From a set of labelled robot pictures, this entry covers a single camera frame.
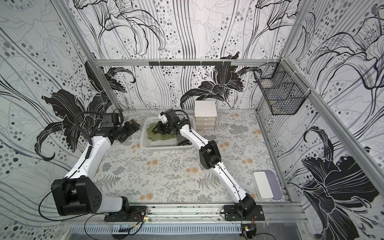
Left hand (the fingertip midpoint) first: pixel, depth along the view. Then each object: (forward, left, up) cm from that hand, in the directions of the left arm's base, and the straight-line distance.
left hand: (137, 130), depth 84 cm
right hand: (+8, -7, -9) cm, 14 cm away
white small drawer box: (+14, -39, 0) cm, 42 cm away
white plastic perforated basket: (+2, -16, -17) cm, 23 cm away
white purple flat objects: (-25, -72, -11) cm, 77 cm away
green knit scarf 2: (+1, -9, -7) cm, 12 cm away
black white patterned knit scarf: (-1, -25, -8) cm, 27 cm away
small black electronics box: (-43, -62, -18) cm, 77 cm away
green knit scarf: (+8, -6, -5) cm, 11 cm away
